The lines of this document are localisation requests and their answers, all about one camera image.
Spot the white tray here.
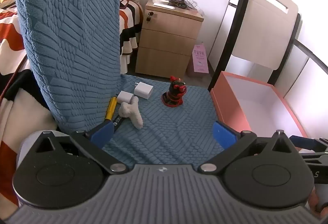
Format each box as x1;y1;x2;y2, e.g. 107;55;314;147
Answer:
152;0;176;10

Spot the large white charger plug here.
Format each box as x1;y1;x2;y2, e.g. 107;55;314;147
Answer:
133;82;154;100

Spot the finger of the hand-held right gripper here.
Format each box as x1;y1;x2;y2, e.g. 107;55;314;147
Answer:
289;135;319;151

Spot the striped patterned quilt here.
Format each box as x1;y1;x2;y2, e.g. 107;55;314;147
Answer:
0;0;144;210

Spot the black and red figurine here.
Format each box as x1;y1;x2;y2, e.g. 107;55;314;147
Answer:
161;76;187;108

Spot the person's right hand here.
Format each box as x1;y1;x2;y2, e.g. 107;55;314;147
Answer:
309;184;328;215

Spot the white chair with black frame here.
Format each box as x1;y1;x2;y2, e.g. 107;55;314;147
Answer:
207;0;301;99

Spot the pink cardboard box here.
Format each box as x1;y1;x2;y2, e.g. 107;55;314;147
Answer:
210;71;308;139

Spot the yellow and black tool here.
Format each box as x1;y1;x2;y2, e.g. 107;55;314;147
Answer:
105;97;129;127

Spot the pink paper bag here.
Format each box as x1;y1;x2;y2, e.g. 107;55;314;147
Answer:
186;43;209;76

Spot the blue textured towel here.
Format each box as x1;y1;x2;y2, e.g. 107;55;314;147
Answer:
15;0;226;166

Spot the white fluffy bone toy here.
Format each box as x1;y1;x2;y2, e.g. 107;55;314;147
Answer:
118;96;144;129

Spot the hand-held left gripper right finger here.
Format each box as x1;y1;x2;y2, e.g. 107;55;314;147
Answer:
200;121;302;174

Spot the small white charger plug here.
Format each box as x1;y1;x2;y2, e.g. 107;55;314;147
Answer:
117;91;135;104

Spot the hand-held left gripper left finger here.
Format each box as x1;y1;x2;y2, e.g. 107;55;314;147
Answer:
33;118;129;174

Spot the wooden nightstand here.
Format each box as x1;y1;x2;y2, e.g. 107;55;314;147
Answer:
135;0;205;78

